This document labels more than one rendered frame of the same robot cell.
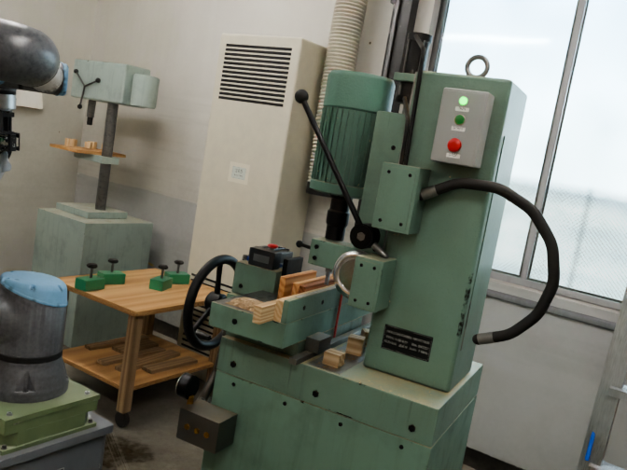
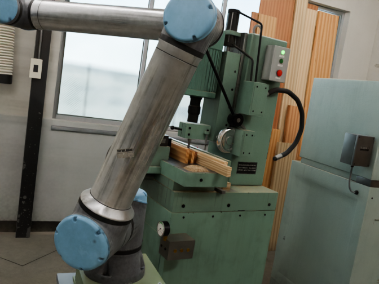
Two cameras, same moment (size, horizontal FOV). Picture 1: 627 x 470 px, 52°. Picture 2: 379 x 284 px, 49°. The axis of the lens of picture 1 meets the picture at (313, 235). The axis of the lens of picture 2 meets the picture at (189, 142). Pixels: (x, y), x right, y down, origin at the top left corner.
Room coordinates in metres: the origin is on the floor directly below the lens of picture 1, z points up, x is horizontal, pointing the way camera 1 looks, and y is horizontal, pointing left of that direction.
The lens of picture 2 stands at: (0.66, 1.57, 1.23)
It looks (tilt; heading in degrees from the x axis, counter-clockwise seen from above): 7 degrees down; 303
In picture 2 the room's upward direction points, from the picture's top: 9 degrees clockwise
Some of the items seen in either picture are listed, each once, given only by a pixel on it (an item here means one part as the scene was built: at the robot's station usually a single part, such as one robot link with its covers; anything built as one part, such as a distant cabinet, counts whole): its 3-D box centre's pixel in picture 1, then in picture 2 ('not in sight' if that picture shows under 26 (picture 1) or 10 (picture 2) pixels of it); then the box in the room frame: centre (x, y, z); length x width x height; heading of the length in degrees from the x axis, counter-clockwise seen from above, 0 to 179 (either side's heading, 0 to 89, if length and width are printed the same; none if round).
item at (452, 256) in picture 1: (446, 229); (243, 110); (1.58, -0.32, 1.16); 0.22 x 0.22 x 0.72; 64
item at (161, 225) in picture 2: (188, 390); (163, 230); (1.57, 0.25, 0.65); 0.06 x 0.04 x 0.08; 154
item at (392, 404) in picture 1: (355, 366); (203, 187); (1.66, -0.17, 0.76); 0.57 x 0.45 x 0.09; 64
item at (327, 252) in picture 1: (337, 257); (194, 132); (1.70, -0.07, 1.03); 0.14 x 0.07 x 0.09; 64
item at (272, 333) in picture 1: (289, 302); (164, 163); (1.77, 0.03, 0.87); 0.61 x 0.30 x 0.06; 154
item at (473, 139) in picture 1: (462, 128); (276, 63); (1.44, -0.28, 1.40); 0.10 x 0.06 x 0.16; 64
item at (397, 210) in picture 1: (400, 198); (253, 98); (1.48, -0.18, 1.23); 0.09 x 0.08 x 0.15; 64
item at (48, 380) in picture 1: (27, 366); (115, 255); (1.48, 0.62, 0.68); 0.19 x 0.19 x 0.10
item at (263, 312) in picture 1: (316, 297); (192, 156); (1.67, -0.03, 0.92); 0.59 x 0.02 x 0.04; 154
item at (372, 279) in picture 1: (371, 282); (241, 142); (1.49, -0.15, 1.02); 0.09 x 0.07 x 0.12; 154
